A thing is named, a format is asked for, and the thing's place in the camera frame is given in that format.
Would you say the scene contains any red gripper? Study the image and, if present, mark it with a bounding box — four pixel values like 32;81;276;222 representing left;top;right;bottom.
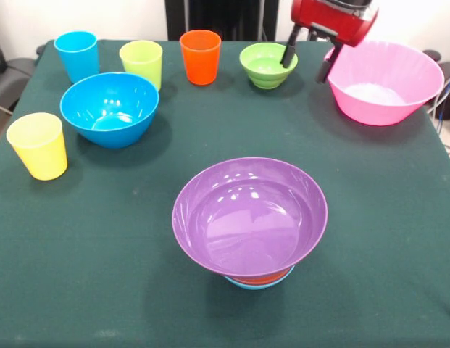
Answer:
280;0;380;85

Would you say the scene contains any small green plastic bowl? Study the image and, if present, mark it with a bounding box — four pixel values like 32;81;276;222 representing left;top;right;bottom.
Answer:
238;42;299;89

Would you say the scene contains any purple plastic bowl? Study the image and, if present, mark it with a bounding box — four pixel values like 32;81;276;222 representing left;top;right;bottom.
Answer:
172;156;329;279

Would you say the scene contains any orange plastic bowl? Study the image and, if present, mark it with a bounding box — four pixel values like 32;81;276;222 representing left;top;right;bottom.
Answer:
231;270;291;285

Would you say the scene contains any small blue plastic bowl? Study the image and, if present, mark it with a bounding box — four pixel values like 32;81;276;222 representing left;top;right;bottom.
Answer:
223;266;296;291

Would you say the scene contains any large pink plastic bowl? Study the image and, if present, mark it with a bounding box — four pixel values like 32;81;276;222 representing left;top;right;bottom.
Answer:
322;40;446;127

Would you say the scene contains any orange plastic cup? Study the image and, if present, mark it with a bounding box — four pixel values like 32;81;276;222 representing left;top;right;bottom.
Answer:
179;29;222;86

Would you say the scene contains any lime green plastic cup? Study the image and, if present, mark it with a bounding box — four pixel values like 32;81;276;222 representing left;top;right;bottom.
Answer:
118;39;164;92

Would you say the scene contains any large blue plastic bowl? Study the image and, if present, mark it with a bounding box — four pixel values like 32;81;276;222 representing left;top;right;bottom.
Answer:
59;72;160;149

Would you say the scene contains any blue plastic cup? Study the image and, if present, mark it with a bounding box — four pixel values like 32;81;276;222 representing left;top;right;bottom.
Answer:
53;30;101;84

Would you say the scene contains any dark green tablecloth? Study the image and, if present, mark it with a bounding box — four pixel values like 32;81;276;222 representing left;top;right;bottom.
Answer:
0;38;450;348

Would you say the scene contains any yellow plastic cup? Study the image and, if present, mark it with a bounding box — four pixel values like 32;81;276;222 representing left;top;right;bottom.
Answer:
6;112;69;181

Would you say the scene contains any black chair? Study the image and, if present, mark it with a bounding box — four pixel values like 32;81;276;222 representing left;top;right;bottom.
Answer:
0;25;43;113

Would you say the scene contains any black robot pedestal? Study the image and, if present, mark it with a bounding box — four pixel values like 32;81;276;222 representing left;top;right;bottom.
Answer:
166;0;293;41

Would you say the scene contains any blue cable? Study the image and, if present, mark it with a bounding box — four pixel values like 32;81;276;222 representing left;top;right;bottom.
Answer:
435;72;450;121

